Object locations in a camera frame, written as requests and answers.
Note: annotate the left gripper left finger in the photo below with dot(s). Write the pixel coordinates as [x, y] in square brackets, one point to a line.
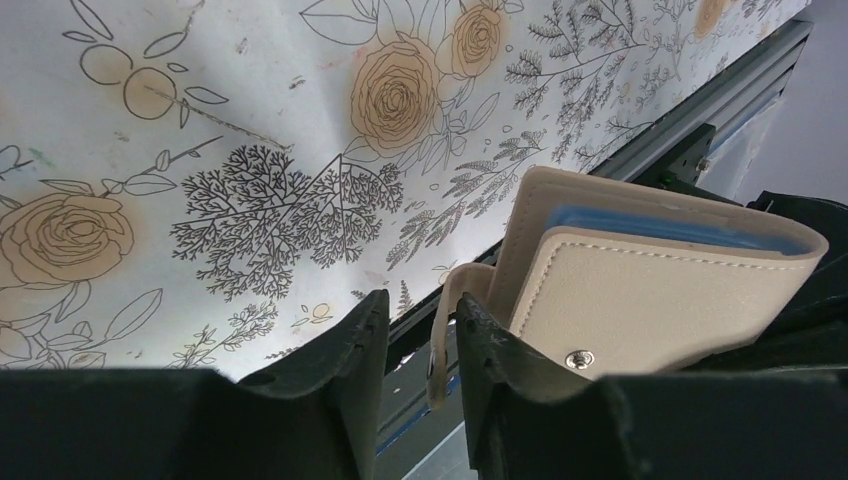
[310, 415]

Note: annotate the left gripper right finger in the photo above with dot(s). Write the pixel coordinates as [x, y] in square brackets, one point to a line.
[527, 417]

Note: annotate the floral tablecloth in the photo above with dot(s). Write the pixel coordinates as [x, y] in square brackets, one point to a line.
[215, 183]

